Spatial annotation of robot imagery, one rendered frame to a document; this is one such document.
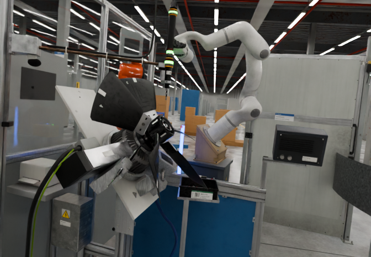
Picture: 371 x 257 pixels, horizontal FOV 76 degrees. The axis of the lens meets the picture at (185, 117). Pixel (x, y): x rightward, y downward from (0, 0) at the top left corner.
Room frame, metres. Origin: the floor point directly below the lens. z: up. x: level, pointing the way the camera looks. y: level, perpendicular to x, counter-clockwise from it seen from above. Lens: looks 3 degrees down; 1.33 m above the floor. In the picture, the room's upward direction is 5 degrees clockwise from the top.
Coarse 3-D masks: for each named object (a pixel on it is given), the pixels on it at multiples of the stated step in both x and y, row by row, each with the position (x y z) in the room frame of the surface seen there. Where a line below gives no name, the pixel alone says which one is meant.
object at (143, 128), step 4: (144, 116) 1.06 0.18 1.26; (148, 116) 1.07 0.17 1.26; (140, 120) 1.04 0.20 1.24; (144, 120) 1.06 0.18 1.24; (148, 120) 1.08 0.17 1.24; (140, 124) 1.05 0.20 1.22; (148, 124) 1.08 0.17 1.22; (136, 128) 1.03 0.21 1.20; (140, 128) 1.05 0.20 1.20; (144, 128) 1.06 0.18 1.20; (140, 132) 1.05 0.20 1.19; (144, 132) 1.07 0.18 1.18
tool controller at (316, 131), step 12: (276, 132) 1.35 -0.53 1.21; (288, 132) 1.31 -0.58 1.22; (300, 132) 1.30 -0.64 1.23; (312, 132) 1.30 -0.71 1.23; (324, 132) 1.30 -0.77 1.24; (276, 144) 1.35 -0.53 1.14; (288, 144) 1.32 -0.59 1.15; (300, 144) 1.31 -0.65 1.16; (312, 144) 1.29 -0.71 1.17; (324, 144) 1.27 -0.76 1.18; (276, 156) 1.36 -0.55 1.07; (288, 156) 1.33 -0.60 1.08; (300, 156) 1.32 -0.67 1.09; (312, 156) 1.30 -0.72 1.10
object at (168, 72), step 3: (174, 0) 1.20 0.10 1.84; (171, 3) 1.20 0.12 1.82; (174, 3) 1.20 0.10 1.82; (171, 6) 1.20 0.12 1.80; (174, 6) 1.19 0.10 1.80; (168, 69) 1.19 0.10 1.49; (171, 69) 1.20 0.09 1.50; (165, 72) 1.20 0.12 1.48; (168, 72) 1.19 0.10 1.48; (171, 72) 1.21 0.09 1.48; (165, 75) 1.20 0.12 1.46; (168, 75) 1.20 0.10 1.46; (171, 75) 1.21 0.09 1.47; (165, 78) 1.20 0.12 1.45; (168, 78) 1.20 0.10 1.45; (165, 84) 1.20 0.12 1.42; (168, 84) 1.20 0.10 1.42; (165, 87) 1.20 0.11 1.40; (168, 87) 1.20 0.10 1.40
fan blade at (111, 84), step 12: (108, 72) 0.95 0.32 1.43; (108, 84) 0.93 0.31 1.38; (120, 84) 0.97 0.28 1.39; (96, 96) 0.87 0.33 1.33; (108, 96) 0.91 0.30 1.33; (120, 96) 0.96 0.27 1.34; (132, 96) 1.01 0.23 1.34; (96, 108) 0.87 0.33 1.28; (108, 108) 0.91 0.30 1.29; (120, 108) 0.95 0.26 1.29; (132, 108) 1.00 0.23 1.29; (96, 120) 0.86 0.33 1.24; (108, 120) 0.91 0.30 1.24; (120, 120) 0.96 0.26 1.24; (132, 120) 1.00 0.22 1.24
